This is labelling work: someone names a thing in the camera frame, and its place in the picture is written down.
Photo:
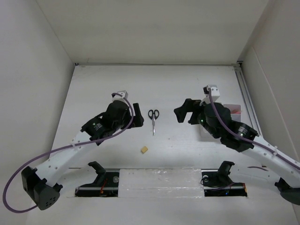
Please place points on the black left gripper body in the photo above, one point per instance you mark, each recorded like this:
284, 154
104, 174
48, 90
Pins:
127, 122

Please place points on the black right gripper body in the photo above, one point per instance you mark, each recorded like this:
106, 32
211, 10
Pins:
196, 115

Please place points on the black handled scissors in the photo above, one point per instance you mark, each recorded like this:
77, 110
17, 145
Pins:
153, 115

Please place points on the yellow eraser block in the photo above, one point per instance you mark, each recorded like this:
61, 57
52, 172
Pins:
144, 149

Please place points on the red translucent pen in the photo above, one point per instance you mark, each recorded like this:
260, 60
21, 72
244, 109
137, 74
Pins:
236, 112

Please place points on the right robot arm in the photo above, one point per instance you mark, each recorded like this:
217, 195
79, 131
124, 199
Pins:
279, 172

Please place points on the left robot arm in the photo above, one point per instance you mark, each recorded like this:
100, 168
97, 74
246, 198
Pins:
46, 182

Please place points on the white right organizer tray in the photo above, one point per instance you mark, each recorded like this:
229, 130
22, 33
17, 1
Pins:
235, 117

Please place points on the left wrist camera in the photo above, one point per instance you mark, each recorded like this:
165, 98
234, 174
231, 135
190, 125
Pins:
120, 96

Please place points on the aluminium rail right edge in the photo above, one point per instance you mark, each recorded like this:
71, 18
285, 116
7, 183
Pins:
249, 107

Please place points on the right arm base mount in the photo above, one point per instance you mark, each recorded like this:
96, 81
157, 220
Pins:
216, 182

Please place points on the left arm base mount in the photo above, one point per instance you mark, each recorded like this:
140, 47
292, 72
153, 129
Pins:
105, 184

